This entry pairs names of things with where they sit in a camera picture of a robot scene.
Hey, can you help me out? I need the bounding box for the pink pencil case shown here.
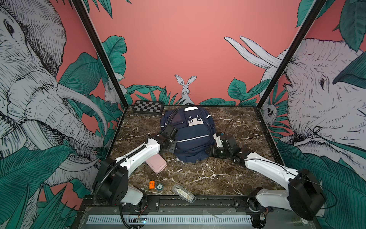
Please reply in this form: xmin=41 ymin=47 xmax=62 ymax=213
xmin=146 ymin=154 xmax=167 ymax=174

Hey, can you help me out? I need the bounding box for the navy blue school backpack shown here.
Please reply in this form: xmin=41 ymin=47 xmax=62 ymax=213
xmin=160 ymin=106 xmax=216 ymax=163

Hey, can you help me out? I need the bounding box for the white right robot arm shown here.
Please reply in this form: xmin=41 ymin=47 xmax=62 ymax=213
xmin=209 ymin=134 xmax=327 ymax=220

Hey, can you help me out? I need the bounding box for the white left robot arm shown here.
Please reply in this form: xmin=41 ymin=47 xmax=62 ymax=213
xmin=92 ymin=125 xmax=178 ymax=211

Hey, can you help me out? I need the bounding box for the orange pencil sharpener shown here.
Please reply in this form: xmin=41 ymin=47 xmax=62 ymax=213
xmin=149 ymin=181 xmax=155 ymax=189

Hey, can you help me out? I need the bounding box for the clear plastic supply case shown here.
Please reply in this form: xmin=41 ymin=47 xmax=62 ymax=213
xmin=173 ymin=184 xmax=196 ymax=203

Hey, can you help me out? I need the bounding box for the black white checkerboard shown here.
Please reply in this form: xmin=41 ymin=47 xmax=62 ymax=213
xmin=132 ymin=100 xmax=164 ymax=115

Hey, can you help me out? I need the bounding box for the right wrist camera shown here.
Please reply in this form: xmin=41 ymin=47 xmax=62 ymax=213
xmin=213 ymin=132 xmax=223 ymax=148

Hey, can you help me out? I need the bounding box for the black front mounting rail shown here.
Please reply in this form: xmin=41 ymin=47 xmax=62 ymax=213
xmin=79 ymin=194 xmax=312 ymax=214

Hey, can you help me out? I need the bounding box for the white slotted cable duct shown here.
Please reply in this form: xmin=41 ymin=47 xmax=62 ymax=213
xmin=86 ymin=215 xmax=252 ymax=225

